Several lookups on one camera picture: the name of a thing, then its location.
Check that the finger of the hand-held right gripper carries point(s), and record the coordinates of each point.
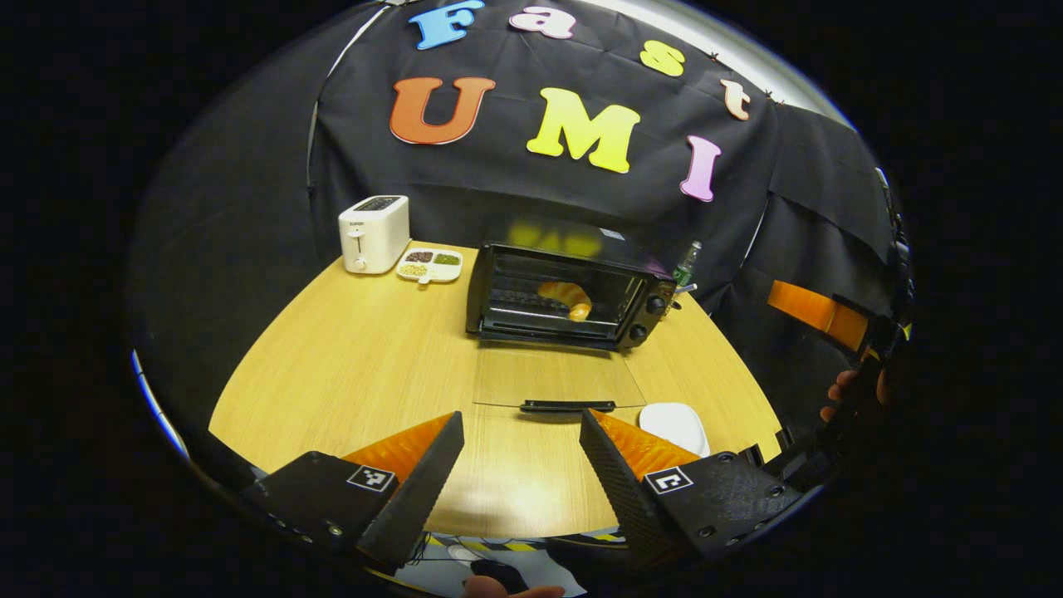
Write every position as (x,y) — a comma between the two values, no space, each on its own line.
(810,311)

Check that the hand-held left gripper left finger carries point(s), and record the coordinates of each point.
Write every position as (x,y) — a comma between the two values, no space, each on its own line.
(423,490)

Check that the golden croissant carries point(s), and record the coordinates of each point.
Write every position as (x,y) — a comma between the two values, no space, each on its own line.
(569,295)

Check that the dark metal frame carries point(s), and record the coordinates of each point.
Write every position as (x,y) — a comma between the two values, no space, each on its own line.
(897,224)

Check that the black electric oven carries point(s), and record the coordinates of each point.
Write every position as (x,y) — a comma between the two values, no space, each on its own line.
(648,320)

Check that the white divided snack dish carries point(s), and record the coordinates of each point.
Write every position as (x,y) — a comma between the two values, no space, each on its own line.
(429,264)

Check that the white toaster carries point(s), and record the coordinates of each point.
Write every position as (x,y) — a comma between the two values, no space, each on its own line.
(374,232)

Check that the clear green-label water bottle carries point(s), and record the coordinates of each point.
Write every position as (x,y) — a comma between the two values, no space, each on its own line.
(686,264)

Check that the white square plate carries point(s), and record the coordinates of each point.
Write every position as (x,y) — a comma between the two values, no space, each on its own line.
(677,423)

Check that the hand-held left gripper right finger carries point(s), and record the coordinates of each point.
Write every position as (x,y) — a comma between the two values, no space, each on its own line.
(623,490)

